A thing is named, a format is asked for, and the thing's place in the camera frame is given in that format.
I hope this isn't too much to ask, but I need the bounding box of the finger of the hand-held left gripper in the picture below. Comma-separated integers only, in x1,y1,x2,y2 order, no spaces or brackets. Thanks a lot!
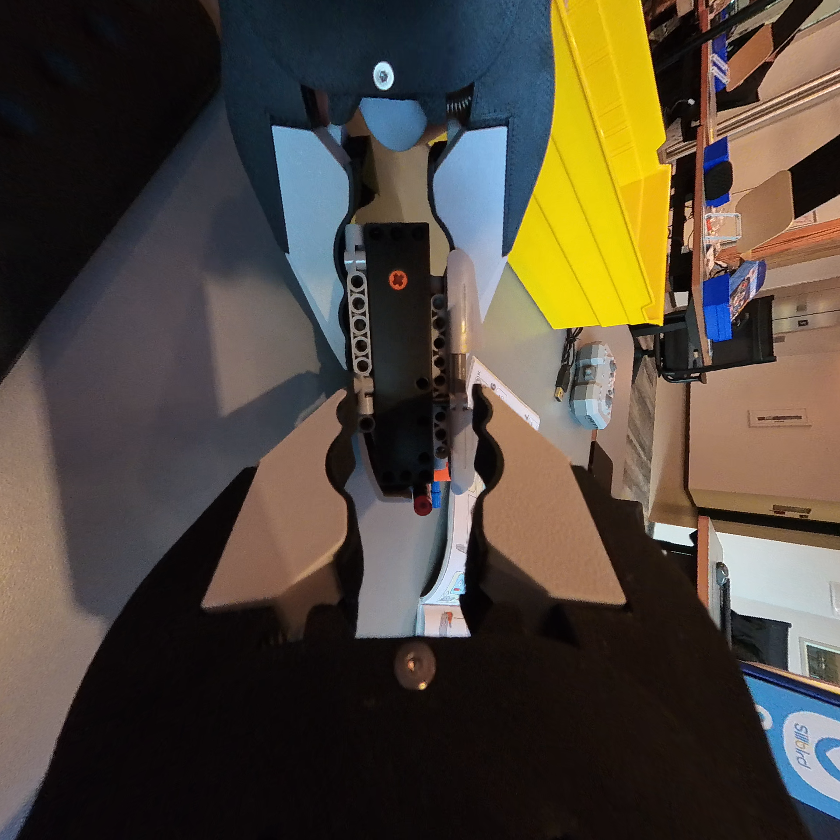
271,123,361,371
428,121,511,324

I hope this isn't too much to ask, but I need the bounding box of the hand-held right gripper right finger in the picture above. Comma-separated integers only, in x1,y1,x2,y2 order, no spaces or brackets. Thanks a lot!
459,384,629,613

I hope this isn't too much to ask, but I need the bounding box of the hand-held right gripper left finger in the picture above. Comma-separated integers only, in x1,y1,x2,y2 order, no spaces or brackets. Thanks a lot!
200,387,363,611

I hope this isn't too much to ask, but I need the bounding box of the white toy propeller blade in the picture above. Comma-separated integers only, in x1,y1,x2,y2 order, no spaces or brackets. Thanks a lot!
446,248,488,494

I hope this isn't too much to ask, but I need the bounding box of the black grey toy brick model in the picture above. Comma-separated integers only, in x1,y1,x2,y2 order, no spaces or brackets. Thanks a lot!
343,222,454,518

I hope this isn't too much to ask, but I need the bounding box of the white instruction booklet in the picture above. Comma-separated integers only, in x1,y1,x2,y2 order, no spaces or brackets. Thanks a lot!
416,354,542,637

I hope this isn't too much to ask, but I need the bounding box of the yellow plastic bin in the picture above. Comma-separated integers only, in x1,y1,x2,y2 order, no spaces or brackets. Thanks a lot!
508,0,673,330

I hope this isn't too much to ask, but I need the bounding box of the small grey toy brick assembly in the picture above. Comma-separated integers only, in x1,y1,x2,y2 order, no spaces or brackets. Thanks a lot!
570,340,619,432

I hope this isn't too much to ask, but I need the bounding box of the wooden table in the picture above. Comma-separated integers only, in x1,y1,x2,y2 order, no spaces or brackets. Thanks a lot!
686,0,736,385

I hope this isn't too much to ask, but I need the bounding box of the black pegboard panel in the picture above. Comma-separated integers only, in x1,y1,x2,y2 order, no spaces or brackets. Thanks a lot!
0,0,224,383

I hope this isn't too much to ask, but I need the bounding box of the blue storage box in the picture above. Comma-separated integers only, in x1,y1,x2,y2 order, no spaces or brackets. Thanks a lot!
701,272,734,342
703,136,734,206

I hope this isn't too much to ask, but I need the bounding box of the black rolling stand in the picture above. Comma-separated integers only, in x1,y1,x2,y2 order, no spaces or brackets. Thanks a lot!
656,295,778,385

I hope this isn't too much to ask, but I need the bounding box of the tan plywood chair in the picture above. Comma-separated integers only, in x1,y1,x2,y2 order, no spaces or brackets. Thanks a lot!
742,131,840,257
715,0,840,112

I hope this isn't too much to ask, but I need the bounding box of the blue white box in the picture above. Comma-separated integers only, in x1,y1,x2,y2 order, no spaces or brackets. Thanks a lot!
740,659,840,840

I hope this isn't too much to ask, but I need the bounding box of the black usb cable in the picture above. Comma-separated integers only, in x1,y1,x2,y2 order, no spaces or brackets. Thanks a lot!
553,326,586,403

